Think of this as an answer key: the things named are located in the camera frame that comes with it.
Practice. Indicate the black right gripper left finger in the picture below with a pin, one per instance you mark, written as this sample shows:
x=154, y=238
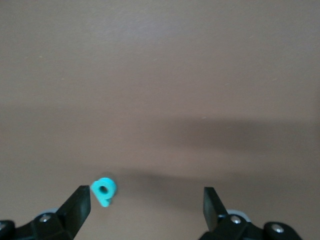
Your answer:
x=72, y=217

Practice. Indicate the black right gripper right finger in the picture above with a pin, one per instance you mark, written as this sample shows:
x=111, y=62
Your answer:
x=217, y=222

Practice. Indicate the teal foam letter p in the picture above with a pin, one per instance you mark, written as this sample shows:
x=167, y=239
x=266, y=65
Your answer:
x=96, y=187

